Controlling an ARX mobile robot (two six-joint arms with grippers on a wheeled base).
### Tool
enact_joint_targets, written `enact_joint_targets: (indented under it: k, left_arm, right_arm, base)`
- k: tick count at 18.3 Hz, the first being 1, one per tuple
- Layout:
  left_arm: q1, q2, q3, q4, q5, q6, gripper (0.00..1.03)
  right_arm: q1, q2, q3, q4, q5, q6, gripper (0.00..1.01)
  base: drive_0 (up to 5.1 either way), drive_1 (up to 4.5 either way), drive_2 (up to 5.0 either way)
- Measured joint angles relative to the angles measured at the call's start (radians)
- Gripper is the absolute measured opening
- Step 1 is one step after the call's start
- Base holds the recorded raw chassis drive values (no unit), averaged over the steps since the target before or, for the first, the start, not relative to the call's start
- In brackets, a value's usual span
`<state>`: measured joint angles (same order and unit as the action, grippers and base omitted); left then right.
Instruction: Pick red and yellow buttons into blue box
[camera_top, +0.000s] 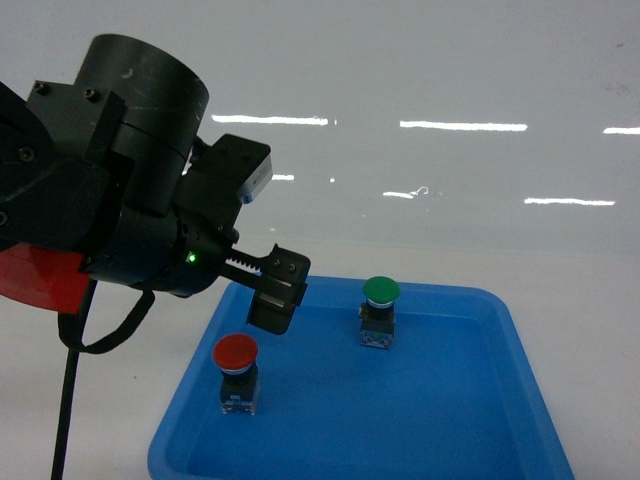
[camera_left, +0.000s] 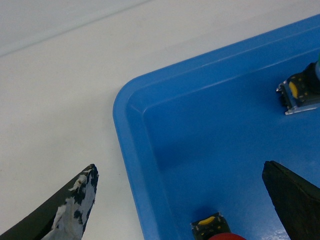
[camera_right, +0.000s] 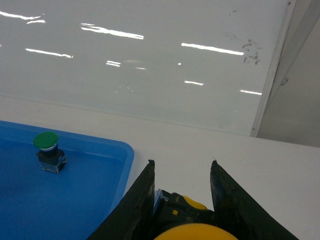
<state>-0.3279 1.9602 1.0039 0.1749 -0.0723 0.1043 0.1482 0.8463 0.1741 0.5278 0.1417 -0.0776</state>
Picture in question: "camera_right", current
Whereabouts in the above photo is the green mushroom push button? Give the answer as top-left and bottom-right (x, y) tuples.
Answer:
(33, 131), (67, 174)

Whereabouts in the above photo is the blue plastic tray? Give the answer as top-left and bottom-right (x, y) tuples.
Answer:
(0, 121), (135, 240)

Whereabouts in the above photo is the white whiteboard panel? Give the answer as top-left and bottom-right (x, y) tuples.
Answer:
(0, 0), (294, 136)

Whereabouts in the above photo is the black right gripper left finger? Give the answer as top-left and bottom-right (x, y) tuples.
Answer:
(88, 159), (155, 240)

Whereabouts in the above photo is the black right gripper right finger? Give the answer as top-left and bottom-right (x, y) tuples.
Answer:
(210, 160), (297, 240)

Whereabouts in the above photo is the yellow mushroom push button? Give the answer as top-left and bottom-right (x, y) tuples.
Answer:
(150, 189), (236, 240)

